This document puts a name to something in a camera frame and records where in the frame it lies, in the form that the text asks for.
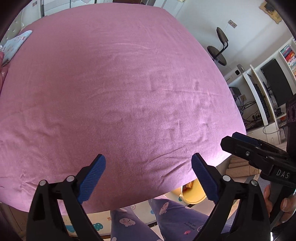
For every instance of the beige rolled carpet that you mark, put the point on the beige rolled carpet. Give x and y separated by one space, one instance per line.
239 167

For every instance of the white wardrobe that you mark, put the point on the white wardrobe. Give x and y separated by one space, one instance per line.
50 7

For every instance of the pink bed sheet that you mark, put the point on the pink bed sheet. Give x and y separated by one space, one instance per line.
123 80

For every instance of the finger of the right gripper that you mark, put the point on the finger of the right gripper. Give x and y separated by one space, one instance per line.
255 155
245 138

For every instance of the yellow trash bucket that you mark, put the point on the yellow trash bucket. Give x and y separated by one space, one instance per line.
192 192

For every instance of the grey tufted headboard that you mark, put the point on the grey tufted headboard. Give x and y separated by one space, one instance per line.
16 26

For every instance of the light blue patterned pillow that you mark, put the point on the light blue patterned pillow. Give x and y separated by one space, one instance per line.
13 45

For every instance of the person's right hand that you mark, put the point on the person's right hand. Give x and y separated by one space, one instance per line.
287 205

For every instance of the pink pillow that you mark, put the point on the pink pillow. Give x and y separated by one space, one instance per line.
3 70

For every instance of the white computer desk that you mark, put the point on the white computer desk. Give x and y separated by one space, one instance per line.
262 117

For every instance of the person's purple pyjama legs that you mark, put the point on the person's purple pyjama legs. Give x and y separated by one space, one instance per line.
161 219

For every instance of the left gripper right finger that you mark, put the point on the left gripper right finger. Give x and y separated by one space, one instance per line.
251 221

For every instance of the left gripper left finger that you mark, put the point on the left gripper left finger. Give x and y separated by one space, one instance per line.
45 220

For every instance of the black computer monitor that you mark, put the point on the black computer monitor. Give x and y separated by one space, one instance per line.
277 81

